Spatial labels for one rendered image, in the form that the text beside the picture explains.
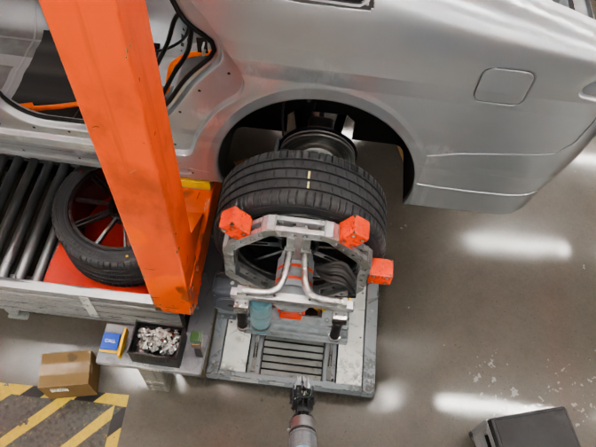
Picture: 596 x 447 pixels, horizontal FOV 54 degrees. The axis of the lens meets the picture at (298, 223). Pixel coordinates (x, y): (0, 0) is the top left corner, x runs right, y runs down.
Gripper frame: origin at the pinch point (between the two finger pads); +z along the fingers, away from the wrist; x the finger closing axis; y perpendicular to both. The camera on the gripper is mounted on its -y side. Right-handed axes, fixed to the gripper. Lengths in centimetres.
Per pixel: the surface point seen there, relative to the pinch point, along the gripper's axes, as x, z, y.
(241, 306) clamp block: 22.4, 3.8, 30.7
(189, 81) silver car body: 45, 54, 91
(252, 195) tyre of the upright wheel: 21, 27, 61
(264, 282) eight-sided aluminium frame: 15.8, 40.3, 12.4
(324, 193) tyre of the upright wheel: -4, 25, 64
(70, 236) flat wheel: 103, 68, 12
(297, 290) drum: 3.4, 13.4, 31.0
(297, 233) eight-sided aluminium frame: 5, 15, 54
